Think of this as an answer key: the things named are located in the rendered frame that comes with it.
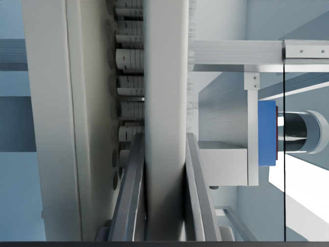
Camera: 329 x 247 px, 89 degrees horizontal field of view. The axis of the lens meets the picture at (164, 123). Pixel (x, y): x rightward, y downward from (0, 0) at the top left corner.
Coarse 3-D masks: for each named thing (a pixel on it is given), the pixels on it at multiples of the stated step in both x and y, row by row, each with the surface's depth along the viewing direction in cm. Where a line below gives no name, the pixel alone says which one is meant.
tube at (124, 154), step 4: (116, 152) 12; (120, 152) 12; (124, 152) 12; (128, 152) 12; (112, 156) 12; (116, 156) 12; (120, 156) 12; (124, 156) 12; (112, 160) 12; (116, 160) 12; (120, 160) 12; (124, 160) 12; (112, 164) 12; (116, 164) 12; (120, 164) 12; (124, 164) 12
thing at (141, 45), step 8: (120, 16) 12; (128, 16) 12; (136, 16) 12; (120, 48) 13; (128, 48) 13; (136, 48) 13; (120, 72) 13; (128, 72) 13; (136, 72) 13; (136, 96) 17; (128, 120) 16; (136, 120) 16; (120, 144) 14; (128, 144) 14
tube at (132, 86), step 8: (112, 80) 11; (120, 80) 11; (128, 80) 11; (136, 80) 11; (192, 80) 11; (112, 88) 11; (120, 88) 11; (128, 88) 11; (136, 88) 11; (192, 88) 11
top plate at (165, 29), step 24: (144, 0) 7; (168, 0) 7; (144, 24) 7; (168, 24) 7; (144, 48) 7; (168, 48) 7; (144, 72) 8; (168, 72) 7; (144, 96) 8; (168, 96) 8; (144, 120) 8; (168, 120) 8; (168, 144) 8; (168, 168) 8; (168, 192) 8; (168, 216) 8; (168, 240) 9
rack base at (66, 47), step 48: (48, 0) 7; (96, 0) 9; (48, 48) 7; (96, 48) 9; (48, 96) 7; (96, 96) 9; (48, 144) 8; (96, 144) 9; (48, 192) 8; (96, 192) 9; (48, 240) 8
